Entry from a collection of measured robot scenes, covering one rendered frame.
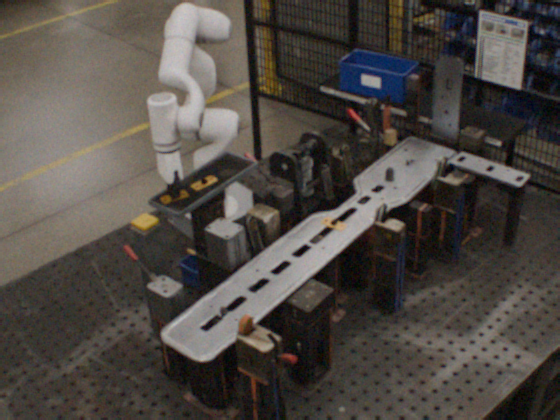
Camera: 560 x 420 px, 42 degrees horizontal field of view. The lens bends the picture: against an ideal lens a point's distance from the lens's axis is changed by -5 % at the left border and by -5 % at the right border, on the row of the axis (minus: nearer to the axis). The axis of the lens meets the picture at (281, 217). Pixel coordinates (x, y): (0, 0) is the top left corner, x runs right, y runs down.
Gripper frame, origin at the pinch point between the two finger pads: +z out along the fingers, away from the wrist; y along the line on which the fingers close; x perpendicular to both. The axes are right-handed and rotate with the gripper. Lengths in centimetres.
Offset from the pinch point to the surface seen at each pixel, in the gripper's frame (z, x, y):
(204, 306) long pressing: 18.5, -6.1, 33.9
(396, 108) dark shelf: 16, 109, -36
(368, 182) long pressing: 18, 69, 2
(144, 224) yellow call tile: 2.5, -13.1, 9.0
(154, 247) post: 10.6, -11.6, 10.4
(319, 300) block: 16, 22, 51
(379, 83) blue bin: 9, 107, -47
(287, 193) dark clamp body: 10.8, 36.4, 4.7
